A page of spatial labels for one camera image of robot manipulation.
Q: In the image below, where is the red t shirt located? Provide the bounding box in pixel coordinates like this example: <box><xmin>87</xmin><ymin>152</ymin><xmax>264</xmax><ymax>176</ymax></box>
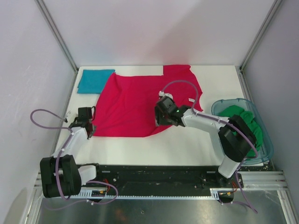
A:
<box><xmin>93</xmin><ymin>65</ymin><xmax>202</xmax><ymax>137</ymax></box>

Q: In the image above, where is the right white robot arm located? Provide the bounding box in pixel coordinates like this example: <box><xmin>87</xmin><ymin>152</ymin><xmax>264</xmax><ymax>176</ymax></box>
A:
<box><xmin>155</xmin><ymin>96</ymin><xmax>256</xmax><ymax>187</ymax></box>

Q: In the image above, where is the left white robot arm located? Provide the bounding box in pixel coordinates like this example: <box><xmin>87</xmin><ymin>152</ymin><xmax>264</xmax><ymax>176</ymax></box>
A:
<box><xmin>40</xmin><ymin>106</ymin><xmax>103</xmax><ymax>199</ymax></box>

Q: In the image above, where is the folded teal t shirt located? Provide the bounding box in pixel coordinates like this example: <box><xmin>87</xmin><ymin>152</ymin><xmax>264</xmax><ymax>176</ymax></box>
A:
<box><xmin>77</xmin><ymin>69</ymin><xmax>115</xmax><ymax>94</ymax></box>

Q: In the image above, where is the green t shirt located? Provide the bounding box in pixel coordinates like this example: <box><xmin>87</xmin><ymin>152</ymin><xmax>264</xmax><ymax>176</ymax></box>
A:
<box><xmin>218</xmin><ymin>114</ymin><xmax>257</xmax><ymax>162</ymax></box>

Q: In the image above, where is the translucent blue plastic bin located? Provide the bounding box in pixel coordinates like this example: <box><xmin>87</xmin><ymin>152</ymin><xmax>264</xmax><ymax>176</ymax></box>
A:
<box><xmin>211</xmin><ymin>98</ymin><xmax>274</xmax><ymax>166</ymax></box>

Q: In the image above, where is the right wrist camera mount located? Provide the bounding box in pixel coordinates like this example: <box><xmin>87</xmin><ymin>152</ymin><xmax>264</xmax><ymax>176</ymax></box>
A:
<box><xmin>158</xmin><ymin>91</ymin><xmax>173</xmax><ymax>99</ymax></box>

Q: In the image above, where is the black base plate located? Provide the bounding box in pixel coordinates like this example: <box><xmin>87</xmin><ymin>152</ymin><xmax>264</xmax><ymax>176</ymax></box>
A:
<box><xmin>91</xmin><ymin>163</ymin><xmax>243</xmax><ymax>188</ymax></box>

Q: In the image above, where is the right aluminium frame post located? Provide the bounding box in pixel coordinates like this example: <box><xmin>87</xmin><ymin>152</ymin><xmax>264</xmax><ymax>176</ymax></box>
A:
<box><xmin>240</xmin><ymin>0</ymin><xmax>285</xmax><ymax>70</ymax></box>

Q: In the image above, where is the aluminium frame post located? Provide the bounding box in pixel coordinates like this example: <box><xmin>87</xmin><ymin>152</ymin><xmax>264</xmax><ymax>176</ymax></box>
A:
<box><xmin>34</xmin><ymin>0</ymin><xmax>78</xmax><ymax>72</ymax></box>
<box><xmin>240</xmin><ymin>0</ymin><xmax>285</xmax><ymax>70</ymax></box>

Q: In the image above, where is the white slotted cable duct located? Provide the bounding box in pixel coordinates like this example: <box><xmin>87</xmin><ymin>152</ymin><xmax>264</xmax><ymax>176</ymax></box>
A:
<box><xmin>71</xmin><ymin>189</ymin><xmax>219</xmax><ymax>200</ymax></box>

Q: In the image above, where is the left aluminium frame post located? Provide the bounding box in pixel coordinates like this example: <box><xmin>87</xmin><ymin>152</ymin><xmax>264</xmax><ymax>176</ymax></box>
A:
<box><xmin>34</xmin><ymin>0</ymin><xmax>78</xmax><ymax>72</ymax></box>

